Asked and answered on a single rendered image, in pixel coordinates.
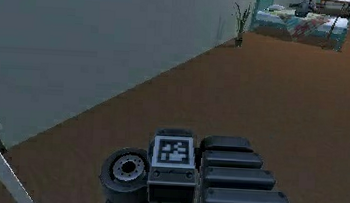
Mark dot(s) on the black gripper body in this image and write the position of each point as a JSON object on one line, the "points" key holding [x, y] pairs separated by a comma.
{"points": [[125, 177]]}

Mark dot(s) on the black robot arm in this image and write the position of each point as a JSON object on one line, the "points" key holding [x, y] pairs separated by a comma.
{"points": [[232, 179]]}

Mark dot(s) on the green house plant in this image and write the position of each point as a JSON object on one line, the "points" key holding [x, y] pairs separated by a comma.
{"points": [[240, 23]]}

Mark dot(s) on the white pillow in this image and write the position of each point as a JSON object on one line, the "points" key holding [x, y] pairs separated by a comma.
{"points": [[275, 8]]}

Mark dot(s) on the teal bed with patterned blanket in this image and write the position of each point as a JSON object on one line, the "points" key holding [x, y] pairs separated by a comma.
{"points": [[297, 24]]}

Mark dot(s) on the dark grey chair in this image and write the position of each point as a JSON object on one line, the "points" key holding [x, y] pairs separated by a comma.
{"points": [[303, 7]]}

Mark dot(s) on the brown desk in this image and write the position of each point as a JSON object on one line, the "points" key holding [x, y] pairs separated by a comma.
{"points": [[338, 2]]}

